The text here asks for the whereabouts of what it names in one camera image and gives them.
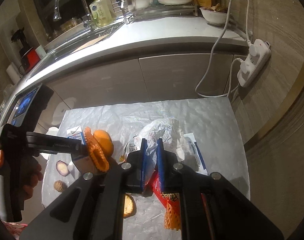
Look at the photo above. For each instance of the chrome kitchen faucet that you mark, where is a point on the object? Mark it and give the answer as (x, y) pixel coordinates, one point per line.
(67, 9)

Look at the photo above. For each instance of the white plate under bowl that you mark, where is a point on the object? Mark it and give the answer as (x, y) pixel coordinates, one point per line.
(174, 2)

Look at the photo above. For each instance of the white plastic bag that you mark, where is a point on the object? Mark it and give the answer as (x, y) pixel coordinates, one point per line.
(171, 133)

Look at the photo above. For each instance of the white power strip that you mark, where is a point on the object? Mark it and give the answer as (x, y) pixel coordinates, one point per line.
(258, 54)

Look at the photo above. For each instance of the metal dish rack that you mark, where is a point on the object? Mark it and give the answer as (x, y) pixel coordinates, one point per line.
(126, 9)

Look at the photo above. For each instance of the orange peel piece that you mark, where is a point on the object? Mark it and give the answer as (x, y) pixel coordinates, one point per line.
(129, 206)

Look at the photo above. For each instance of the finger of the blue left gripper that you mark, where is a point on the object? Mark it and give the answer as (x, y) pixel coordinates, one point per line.
(98, 158)
(89, 138)

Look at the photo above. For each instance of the blue white milk carton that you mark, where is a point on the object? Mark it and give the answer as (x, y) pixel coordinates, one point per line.
(81, 159)

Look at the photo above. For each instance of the person's left hand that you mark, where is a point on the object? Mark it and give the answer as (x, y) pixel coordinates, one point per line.
(28, 188)

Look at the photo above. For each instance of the green dish soap bottle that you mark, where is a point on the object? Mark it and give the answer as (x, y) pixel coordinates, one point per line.
(101, 13)

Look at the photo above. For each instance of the brown round cookie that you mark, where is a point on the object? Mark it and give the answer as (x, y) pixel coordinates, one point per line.
(60, 186)

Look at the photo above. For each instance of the purple onion slice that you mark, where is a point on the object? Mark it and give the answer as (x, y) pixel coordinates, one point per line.
(62, 168)

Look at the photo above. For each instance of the white bowl with food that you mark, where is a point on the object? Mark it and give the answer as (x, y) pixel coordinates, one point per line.
(215, 15)

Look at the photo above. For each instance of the red black blender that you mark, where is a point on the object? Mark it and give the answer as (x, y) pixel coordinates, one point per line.
(29, 57)

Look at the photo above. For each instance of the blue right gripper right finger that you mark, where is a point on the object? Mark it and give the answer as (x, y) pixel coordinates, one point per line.
(160, 164)

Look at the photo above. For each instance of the white toilet paper roll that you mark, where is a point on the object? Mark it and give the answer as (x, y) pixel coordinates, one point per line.
(60, 110)

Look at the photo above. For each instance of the white paper towel roll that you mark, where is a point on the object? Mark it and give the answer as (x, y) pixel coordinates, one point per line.
(13, 73)

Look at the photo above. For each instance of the grey cabinet doors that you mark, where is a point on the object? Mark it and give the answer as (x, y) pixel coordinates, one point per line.
(155, 78)

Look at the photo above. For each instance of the built-in oven panel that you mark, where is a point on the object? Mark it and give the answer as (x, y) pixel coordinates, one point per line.
(25, 109)

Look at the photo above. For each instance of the orange mandarin fruit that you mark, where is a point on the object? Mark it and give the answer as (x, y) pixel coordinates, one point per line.
(105, 142)

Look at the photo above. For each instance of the red snack packet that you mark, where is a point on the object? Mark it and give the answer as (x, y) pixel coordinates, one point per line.
(165, 198)

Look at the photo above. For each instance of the white blue snack wrapper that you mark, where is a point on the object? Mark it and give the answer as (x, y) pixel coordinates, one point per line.
(200, 166)

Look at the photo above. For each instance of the white mug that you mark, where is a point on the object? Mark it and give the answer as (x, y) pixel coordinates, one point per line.
(40, 52)

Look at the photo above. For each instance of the silver plastic table cover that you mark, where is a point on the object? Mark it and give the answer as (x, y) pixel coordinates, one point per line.
(216, 132)

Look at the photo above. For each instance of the stainless steel sink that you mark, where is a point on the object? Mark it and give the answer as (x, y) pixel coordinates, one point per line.
(69, 45)

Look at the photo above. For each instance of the orange foam fruit net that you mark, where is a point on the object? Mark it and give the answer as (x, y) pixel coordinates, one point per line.
(95, 151)

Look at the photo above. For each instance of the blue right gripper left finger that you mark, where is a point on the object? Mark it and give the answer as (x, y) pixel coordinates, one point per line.
(143, 164)

